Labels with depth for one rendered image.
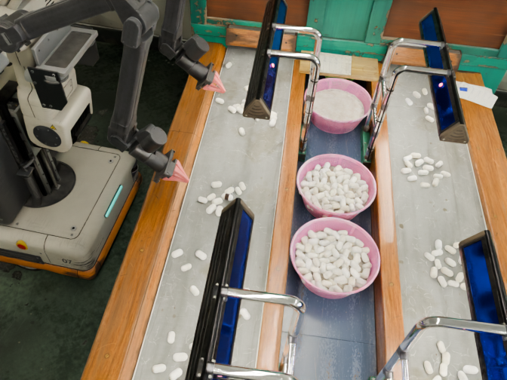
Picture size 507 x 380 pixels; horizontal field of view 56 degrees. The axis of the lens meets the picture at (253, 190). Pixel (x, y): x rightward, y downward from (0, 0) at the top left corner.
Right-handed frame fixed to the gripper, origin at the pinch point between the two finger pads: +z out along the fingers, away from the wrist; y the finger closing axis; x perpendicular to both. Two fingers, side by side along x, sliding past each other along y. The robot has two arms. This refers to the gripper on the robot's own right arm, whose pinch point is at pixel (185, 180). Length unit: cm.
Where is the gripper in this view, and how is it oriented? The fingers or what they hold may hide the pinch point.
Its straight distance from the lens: 151.1
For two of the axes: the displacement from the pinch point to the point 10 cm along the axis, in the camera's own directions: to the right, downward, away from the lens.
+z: 7.2, 5.1, 4.7
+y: 1.2, -7.6, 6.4
